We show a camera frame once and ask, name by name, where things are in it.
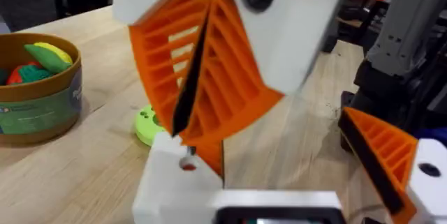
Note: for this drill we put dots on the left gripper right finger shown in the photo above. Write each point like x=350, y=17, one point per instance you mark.
x=429, y=189

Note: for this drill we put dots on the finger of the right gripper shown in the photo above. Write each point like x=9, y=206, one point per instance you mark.
x=153, y=46
x=286, y=35

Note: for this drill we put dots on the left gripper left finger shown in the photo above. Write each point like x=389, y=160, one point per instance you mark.
x=171, y=185

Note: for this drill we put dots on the small silver screw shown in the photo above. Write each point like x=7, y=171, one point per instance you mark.
x=191, y=151

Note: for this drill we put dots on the green disc with holes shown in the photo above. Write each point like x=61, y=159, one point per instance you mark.
x=146, y=128

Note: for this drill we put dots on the brown tub with toys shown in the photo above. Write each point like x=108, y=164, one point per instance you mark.
x=38, y=109

